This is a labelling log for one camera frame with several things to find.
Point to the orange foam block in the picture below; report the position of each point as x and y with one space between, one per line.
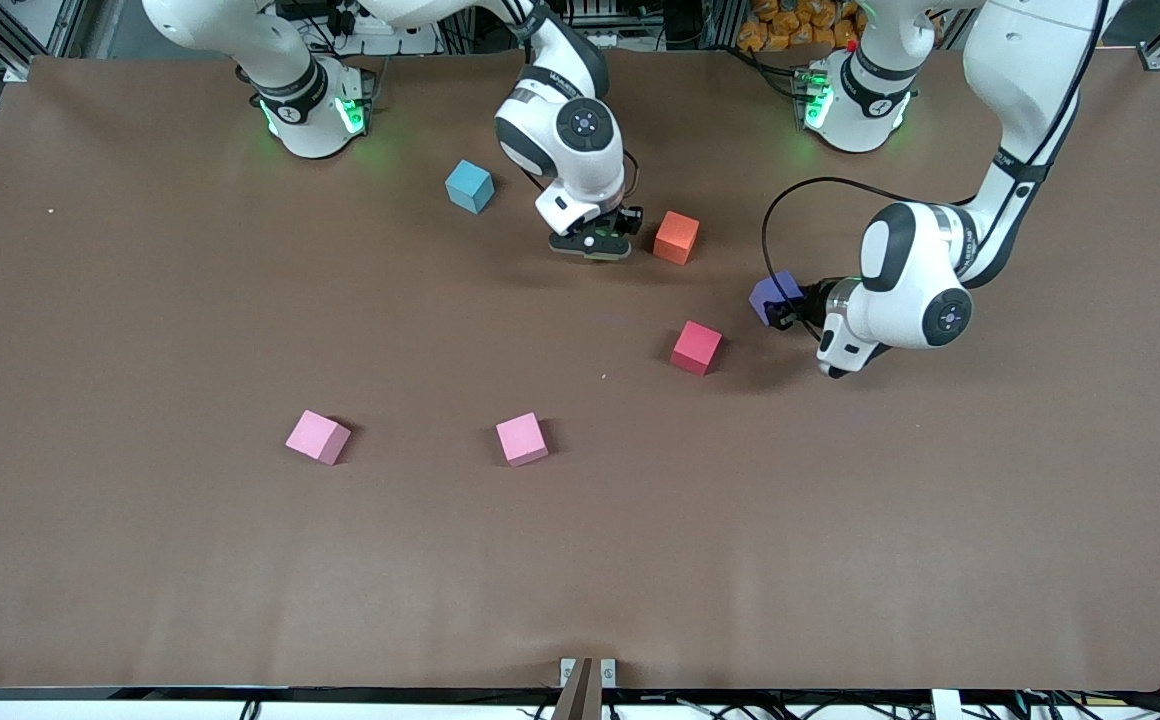
676 238

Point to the brown wooden post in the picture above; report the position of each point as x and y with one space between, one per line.
580 700

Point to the purple foam block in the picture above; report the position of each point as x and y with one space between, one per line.
772 290

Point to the pink foam block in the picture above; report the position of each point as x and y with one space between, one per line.
316 436
521 439

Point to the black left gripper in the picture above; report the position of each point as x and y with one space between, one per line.
808 302

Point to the white table leg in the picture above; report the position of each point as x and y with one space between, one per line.
940 705

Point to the white power strip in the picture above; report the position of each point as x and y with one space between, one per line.
390 42

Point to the pile of orange fruit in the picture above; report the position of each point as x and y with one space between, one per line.
785 25

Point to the grey metal equipment rack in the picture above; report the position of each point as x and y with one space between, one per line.
590 35

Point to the blue foam block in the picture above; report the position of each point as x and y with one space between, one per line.
468 187

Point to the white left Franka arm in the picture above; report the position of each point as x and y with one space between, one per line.
900 290

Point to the small silver metal bracket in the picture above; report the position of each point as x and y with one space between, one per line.
608 672
567 672

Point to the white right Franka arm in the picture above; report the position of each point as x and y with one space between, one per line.
595 165

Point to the red foam block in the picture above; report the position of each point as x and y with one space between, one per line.
695 347

